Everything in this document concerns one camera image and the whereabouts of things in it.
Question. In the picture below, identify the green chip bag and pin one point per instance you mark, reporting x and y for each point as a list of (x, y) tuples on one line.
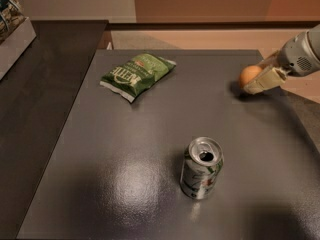
[(137, 75)]

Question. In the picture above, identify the snack packets in box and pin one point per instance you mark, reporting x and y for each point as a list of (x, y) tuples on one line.
[(11, 16)]

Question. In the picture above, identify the green white 7up can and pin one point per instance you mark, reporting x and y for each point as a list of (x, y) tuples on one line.
[(203, 161)]

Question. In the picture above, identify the orange fruit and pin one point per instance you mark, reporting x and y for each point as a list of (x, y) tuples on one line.
[(248, 74)]

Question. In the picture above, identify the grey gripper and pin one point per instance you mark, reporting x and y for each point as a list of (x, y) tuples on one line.
[(295, 57)]

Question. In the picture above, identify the white snack display box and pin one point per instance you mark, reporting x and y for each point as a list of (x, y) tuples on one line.
[(14, 45)]

